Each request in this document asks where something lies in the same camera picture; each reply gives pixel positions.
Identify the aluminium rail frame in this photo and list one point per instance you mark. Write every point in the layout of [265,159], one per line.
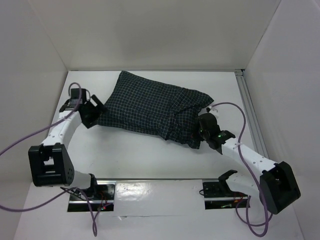
[252,117]

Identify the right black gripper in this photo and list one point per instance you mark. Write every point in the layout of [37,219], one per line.
[201,130]

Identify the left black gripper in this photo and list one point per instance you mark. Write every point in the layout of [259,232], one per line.
[90,122]

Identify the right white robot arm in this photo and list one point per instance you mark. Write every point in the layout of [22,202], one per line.
[272,183]

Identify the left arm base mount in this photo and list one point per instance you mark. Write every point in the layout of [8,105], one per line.
[100,197]

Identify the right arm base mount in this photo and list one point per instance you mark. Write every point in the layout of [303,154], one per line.
[215,198]

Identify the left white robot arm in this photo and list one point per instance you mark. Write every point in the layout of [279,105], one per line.
[50,163]

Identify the dark plaid pillowcase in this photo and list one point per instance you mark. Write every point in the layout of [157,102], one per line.
[155,108]

